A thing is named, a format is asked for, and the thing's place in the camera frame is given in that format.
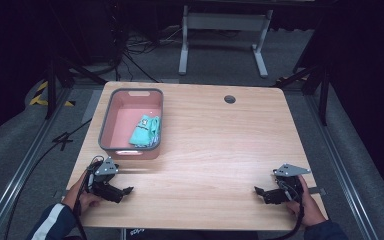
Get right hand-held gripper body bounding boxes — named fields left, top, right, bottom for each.
left=263, top=163, right=312, bottom=205

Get long black floor cable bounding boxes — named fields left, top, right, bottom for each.
left=2, top=118, right=93, bottom=240

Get aluminium floor rail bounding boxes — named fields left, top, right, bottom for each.
left=304, top=93, right=381, bottom=240
left=0, top=87, right=75, bottom=240

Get bundle of black floor cables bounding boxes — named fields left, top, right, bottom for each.
left=111, top=6, right=184, bottom=84

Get black tripod stand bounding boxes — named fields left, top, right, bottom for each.
left=273, top=19, right=332, bottom=127
left=43, top=0, right=108, bottom=120

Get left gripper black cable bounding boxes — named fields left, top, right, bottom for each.
left=72, top=155, right=105, bottom=240

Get person's left hand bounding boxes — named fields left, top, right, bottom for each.
left=62, top=171, right=104, bottom=215

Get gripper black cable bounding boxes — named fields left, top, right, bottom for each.
left=72, top=155, right=105, bottom=240
left=263, top=181, right=306, bottom=240

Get person's right hand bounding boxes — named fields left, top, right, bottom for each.
left=284, top=175, right=328, bottom=228

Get white metal desk frame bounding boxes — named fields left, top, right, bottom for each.
left=178, top=4, right=275, bottom=79

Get pink basket with grey rim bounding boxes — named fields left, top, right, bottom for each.
left=98, top=87, right=165, bottom=161

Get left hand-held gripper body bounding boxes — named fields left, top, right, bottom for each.
left=85, top=157, right=125, bottom=204

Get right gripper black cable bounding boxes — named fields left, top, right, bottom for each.
left=263, top=181, right=306, bottom=240

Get yellow black hazard tape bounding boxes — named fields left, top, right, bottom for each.
left=28, top=80, right=77, bottom=108

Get teal socks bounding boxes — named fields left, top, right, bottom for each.
left=128, top=114, right=162, bottom=149

